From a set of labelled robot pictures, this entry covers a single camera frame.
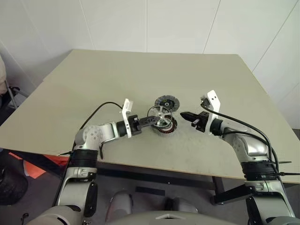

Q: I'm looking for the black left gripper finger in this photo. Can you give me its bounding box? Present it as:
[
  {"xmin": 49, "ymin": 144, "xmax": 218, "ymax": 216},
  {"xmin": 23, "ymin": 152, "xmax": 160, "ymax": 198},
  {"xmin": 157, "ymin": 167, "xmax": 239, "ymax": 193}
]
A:
[
  {"xmin": 140, "ymin": 121, "xmax": 157, "ymax": 129},
  {"xmin": 140, "ymin": 116, "xmax": 161, "ymax": 124}
]

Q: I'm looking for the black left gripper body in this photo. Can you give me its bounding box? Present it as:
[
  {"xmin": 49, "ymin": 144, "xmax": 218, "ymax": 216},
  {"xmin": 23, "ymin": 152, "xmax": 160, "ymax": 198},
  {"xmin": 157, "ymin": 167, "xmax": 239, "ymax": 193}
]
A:
[{"xmin": 130, "ymin": 114, "xmax": 143, "ymax": 136}]

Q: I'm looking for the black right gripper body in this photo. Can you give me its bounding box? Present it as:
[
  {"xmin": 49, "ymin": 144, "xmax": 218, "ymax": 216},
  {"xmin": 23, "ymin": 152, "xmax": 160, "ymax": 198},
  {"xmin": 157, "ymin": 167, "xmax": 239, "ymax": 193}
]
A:
[{"xmin": 191, "ymin": 112, "xmax": 210, "ymax": 132}]

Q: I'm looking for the silver spoked motor rotor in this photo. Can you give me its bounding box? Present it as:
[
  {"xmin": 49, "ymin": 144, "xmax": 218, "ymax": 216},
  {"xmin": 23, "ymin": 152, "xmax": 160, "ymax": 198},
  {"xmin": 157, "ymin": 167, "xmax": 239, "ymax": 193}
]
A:
[{"xmin": 147, "ymin": 105, "xmax": 174, "ymax": 128}]

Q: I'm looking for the motor cover with circuit board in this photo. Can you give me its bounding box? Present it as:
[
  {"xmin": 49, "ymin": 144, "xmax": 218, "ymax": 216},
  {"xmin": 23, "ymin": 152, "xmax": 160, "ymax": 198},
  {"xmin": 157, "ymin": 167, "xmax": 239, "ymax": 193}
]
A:
[{"xmin": 154, "ymin": 95, "xmax": 180, "ymax": 111}]

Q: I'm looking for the grey motor stator housing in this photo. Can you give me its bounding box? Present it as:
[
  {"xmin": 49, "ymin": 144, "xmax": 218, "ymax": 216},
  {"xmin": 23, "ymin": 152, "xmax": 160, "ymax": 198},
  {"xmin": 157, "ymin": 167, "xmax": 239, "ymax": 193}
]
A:
[{"xmin": 151, "ymin": 118, "xmax": 178, "ymax": 138}]

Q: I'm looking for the black floor tape strip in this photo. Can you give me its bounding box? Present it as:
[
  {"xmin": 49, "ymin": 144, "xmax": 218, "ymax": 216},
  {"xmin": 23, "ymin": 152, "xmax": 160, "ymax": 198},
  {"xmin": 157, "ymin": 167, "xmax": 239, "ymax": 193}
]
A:
[{"xmin": 135, "ymin": 186, "xmax": 165, "ymax": 196}]

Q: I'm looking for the grey rounded shape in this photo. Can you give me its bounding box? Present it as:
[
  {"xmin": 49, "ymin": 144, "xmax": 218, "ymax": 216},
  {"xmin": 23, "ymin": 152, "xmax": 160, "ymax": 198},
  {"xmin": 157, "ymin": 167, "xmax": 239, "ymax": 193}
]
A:
[{"xmin": 106, "ymin": 190, "xmax": 133, "ymax": 222}]

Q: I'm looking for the grey robot torso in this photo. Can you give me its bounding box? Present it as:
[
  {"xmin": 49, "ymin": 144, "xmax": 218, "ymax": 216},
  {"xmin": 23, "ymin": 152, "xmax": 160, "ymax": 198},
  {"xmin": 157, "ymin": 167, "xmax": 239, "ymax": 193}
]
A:
[{"xmin": 103, "ymin": 210, "xmax": 204, "ymax": 225}]

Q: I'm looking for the orange white floor object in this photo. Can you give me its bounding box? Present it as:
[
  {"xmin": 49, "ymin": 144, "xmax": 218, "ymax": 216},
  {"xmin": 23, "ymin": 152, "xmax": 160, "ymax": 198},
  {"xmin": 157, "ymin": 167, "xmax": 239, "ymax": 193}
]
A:
[{"xmin": 8, "ymin": 151, "xmax": 68, "ymax": 180}]

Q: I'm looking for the black mesh basket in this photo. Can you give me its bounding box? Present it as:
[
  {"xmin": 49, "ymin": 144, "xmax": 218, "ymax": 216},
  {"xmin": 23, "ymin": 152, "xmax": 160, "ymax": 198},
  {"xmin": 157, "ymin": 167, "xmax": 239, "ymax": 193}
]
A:
[{"xmin": 0, "ymin": 167, "xmax": 29, "ymax": 207}]

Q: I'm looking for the person in beige clothing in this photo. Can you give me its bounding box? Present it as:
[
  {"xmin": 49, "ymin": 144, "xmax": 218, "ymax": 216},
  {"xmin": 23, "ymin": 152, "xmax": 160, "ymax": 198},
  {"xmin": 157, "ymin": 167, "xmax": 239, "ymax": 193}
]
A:
[{"xmin": 0, "ymin": 56, "xmax": 7, "ymax": 97}]

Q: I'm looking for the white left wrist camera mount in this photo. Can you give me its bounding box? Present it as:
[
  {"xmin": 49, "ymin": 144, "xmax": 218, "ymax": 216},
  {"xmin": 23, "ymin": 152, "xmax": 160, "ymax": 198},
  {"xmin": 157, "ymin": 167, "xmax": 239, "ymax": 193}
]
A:
[{"xmin": 121, "ymin": 97, "xmax": 134, "ymax": 139}]

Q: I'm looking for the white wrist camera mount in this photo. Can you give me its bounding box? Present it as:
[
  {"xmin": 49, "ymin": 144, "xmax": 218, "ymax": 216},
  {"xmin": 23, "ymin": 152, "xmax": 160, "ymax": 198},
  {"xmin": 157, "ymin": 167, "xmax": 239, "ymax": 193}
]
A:
[
  {"xmin": 121, "ymin": 97, "xmax": 134, "ymax": 139},
  {"xmin": 200, "ymin": 90, "xmax": 222, "ymax": 136}
]

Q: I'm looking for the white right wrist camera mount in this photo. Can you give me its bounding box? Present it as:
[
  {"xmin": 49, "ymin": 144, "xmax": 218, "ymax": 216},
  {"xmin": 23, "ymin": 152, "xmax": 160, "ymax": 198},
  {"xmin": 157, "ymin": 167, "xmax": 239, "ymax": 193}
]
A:
[{"xmin": 200, "ymin": 90, "xmax": 222, "ymax": 136}]

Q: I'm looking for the black right camera cable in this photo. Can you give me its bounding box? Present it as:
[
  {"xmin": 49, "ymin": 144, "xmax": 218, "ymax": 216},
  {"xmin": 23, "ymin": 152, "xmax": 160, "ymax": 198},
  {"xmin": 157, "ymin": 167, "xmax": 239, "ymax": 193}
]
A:
[{"xmin": 201, "ymin": 103, "xmax": 282, "ymax": 175}]

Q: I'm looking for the black metal table frame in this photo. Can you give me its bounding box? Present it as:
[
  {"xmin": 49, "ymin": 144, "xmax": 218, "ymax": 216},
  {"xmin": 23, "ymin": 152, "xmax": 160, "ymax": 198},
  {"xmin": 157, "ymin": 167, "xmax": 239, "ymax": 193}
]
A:
[{"xmin": 0, "ymin": 147, "xmax": 256, "ymax": 206}]

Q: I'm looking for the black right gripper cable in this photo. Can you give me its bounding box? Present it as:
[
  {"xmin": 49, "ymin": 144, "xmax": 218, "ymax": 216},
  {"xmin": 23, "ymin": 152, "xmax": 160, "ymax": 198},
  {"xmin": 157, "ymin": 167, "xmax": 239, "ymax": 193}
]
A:
[{"xmin": 221, "ymin": 131, "xmax": 274, "ymax": 162}]

